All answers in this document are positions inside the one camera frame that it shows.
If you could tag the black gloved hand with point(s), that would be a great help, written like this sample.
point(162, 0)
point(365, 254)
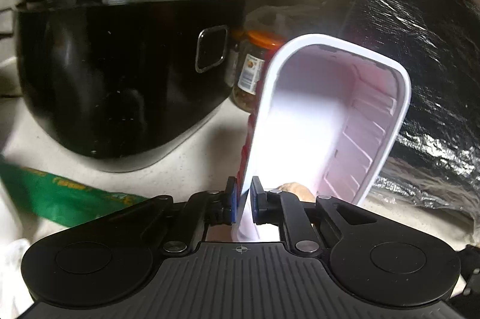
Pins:
point(299, 190)

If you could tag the sauce jar orange lid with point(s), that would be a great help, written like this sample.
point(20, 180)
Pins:
point(257, 49)

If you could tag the white plastic food tray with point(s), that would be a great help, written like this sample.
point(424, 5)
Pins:
point(327, 117)

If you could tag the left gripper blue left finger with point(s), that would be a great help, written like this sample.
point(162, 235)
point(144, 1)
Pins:
point(210, 208)

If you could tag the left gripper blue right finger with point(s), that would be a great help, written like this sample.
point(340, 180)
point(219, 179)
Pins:
point(292, 216)

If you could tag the green snack bag front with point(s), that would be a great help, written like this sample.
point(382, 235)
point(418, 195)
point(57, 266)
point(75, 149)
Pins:
point(58, 199)

